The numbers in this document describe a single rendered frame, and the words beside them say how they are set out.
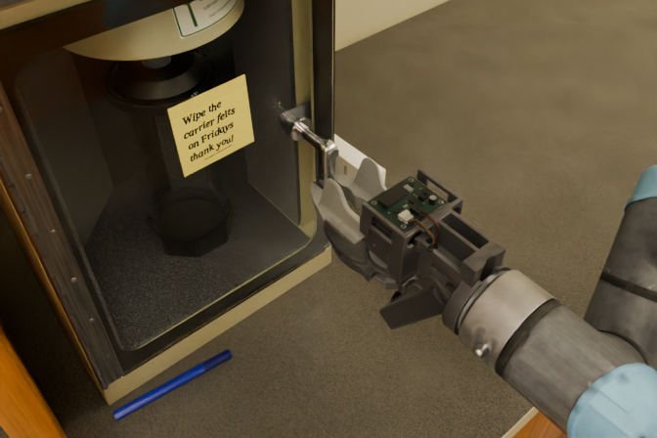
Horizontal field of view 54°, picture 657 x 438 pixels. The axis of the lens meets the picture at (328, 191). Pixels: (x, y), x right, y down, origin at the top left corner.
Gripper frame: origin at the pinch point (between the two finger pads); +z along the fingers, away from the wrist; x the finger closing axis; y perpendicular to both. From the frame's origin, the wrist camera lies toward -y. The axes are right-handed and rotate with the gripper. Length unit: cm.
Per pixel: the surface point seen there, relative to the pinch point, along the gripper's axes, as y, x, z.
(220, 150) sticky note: 7.6, 9.1, 4.4
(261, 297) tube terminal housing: -18.5, 6.0, 5.6
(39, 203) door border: 10.8, 25.0, 4.5
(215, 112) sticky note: 11.8, 9.1, 4.4
